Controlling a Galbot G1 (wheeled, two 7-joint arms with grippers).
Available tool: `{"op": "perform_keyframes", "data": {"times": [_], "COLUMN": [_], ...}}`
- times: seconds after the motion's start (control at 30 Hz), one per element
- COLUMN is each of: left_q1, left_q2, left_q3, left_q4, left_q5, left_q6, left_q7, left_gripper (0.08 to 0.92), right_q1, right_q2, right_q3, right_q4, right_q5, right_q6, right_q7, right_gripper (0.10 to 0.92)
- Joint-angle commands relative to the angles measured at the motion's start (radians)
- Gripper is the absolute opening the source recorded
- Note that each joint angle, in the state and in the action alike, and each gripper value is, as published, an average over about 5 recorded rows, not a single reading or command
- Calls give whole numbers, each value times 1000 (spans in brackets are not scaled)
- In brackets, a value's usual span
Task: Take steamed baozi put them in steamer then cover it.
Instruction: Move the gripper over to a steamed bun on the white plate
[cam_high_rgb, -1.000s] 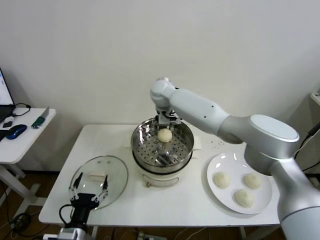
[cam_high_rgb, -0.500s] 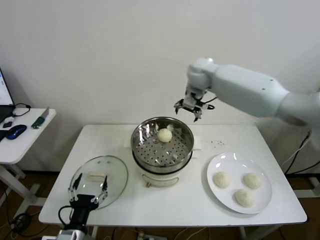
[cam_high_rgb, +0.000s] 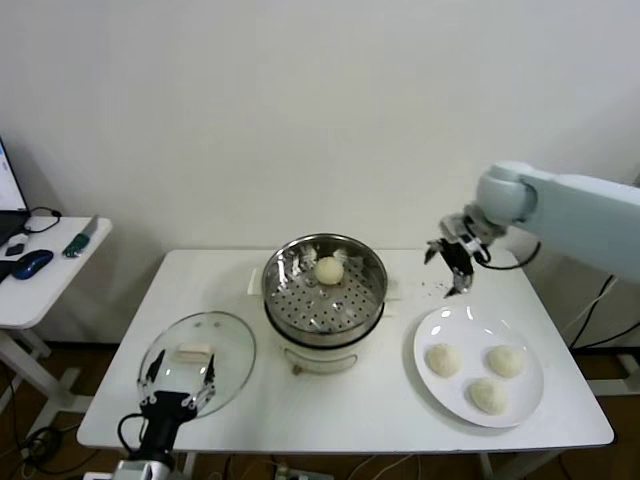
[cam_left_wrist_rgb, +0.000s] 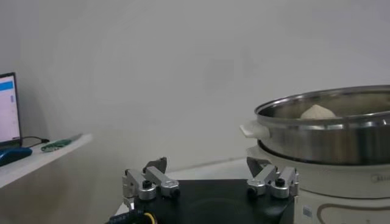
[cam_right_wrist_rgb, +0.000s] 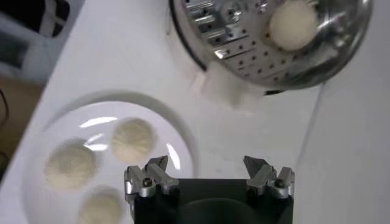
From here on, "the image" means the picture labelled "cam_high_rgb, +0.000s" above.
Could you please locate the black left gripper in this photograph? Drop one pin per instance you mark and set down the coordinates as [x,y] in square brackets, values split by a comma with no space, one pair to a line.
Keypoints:
[167,407]

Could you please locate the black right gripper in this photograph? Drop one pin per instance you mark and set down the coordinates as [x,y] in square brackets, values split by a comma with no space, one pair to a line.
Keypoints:
[460,260]

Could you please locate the white steamed baozi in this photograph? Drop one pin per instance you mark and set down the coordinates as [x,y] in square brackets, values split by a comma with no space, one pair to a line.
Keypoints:
[442,359]
[506,361]
[487,395]
[328,272]

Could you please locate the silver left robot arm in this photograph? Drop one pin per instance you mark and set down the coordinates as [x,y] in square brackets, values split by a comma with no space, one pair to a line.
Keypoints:
[142,470]

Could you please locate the stainless perforated steamer basket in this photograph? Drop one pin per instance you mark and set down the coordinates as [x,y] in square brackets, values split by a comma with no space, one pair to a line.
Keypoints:
[300,305]

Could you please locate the white round plate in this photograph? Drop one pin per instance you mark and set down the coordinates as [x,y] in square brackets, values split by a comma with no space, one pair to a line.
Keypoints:
[475,330]

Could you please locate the white electric cooker pot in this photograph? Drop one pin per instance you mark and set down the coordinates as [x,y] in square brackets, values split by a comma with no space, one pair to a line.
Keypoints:
[320,357]

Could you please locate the white floor power strip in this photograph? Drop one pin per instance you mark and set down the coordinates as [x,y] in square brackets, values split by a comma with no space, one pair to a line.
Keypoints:
[287,471]

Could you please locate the white side desk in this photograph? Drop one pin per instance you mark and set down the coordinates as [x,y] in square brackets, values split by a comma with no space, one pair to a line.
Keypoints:
[50,290]

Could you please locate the blue computer mouse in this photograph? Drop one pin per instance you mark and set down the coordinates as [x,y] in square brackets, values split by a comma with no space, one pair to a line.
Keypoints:
[32,262]

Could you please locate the small black dongle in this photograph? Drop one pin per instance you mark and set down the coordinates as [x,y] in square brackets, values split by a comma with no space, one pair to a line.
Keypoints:
[15,250]

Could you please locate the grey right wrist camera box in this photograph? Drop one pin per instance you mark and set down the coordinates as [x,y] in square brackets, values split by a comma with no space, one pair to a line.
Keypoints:
[452,223]

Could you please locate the white floor frame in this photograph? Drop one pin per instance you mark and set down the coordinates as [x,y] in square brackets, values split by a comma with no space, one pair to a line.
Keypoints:
[615,387]

